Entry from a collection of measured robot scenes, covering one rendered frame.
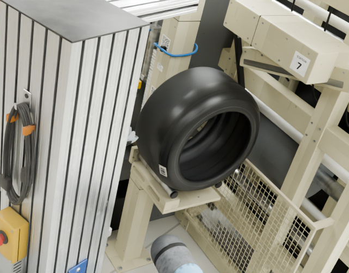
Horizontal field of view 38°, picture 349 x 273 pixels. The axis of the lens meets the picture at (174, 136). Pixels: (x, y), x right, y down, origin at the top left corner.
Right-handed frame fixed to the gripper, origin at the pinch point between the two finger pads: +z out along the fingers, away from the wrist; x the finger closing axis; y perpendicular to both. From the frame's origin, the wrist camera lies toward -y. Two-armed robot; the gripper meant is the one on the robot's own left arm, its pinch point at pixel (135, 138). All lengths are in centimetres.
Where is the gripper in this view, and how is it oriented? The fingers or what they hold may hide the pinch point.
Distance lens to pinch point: 224.2
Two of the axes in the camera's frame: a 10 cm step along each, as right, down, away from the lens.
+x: -5.1, -5.6, 6.5
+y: 3.1, -8.3, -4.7
